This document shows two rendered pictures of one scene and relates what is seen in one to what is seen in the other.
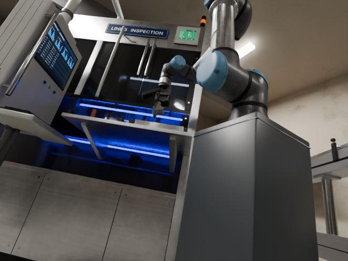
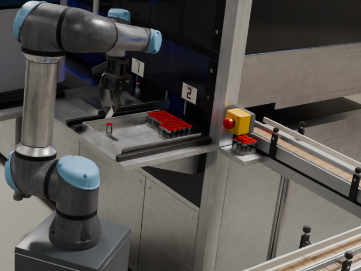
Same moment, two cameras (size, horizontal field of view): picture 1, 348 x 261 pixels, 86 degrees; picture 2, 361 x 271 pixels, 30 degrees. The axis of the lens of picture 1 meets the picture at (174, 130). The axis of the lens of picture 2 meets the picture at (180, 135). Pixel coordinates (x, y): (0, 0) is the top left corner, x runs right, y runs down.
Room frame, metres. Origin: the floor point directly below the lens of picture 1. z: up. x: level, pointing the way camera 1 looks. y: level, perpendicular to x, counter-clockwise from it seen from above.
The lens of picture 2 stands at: (-0.47, -1.58, 1.81)
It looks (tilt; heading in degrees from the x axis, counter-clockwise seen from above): 22 degrees down; 43
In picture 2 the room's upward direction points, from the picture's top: 6 degrees clockwise
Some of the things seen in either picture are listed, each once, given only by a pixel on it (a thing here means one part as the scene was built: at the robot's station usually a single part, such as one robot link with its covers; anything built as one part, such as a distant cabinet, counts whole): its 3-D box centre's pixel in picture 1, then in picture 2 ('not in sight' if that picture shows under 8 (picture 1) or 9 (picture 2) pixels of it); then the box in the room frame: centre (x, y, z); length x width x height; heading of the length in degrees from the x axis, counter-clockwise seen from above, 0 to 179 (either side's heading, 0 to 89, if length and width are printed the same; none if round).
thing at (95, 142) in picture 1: (93, 143); not in sight; (1.15, 0.48, 0.80); 0.34 x 0.03 x 0.13; 173
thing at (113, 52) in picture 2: (164, 84); (117, 49); (0.97, 0.11, 1.20); 0.08 x 0.08 x 0.05
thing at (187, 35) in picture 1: (187, 35); not in sight; (1.27, 0.05, 1.96); 0.21 x 0.01 x 0.21; 83
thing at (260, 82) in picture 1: (248, 92); (75, 183); (0.56, -0.23, 0.96); 0.13 x 0.12 x 0.14; 116
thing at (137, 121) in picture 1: (162, 136); (141, 132); (1.07, 0.06, 0.90); 0.34 x 0.26 x 0.04; 173
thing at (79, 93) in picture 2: not in sight; (117, 98); (1.22, 0.39, 0.90); 0.34 x 0.26 x 0.04; 173
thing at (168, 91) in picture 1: (163, 95); (116, 72); (0.97, 0.10, 1.12); 0.09 x 0.08 x 0.12; 83
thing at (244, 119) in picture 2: not in sight; (239, 121); (1.27, -0.21, 1.00); 0.08 x 0.07 x 0.07; 173
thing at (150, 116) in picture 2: not in sight; (161, 126); (1.15, 0.05, 0.90); 0.18 x 0.02 x 0.05; 83
